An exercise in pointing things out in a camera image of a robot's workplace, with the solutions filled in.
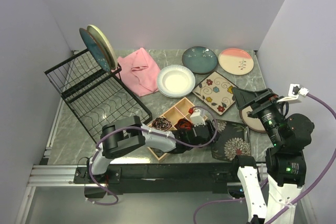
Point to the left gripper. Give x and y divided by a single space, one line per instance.
210 126

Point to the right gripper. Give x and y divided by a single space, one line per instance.
243 97

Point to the black square floral plate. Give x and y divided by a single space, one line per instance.
232 139

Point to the square patterned glass plate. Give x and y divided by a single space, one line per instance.
216 92

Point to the pink and cream plate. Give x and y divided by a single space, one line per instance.
236 61

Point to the white round plate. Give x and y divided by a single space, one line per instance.
176 78

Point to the teal glazed plate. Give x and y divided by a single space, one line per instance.
200 60

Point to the brown rimmed dark plate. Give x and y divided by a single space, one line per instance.
95 50

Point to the black ribbed plate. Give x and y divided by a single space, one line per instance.
253 123

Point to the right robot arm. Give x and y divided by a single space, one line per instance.
286 166

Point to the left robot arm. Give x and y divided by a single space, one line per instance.
127 135

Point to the orange and black rolled tie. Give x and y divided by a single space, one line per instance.
183 124

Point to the floral rolled tie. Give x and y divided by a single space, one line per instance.
161 123

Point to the pink folded cloth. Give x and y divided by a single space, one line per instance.
139 72

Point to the pale green plate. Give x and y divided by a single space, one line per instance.
100 37

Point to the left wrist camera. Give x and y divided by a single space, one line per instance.
198 116

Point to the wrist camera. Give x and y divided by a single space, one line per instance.
198 116
296 94

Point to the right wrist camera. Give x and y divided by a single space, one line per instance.
296 94

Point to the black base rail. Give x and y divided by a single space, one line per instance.
169 178

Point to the black wire dish rack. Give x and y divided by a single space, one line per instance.
95 97

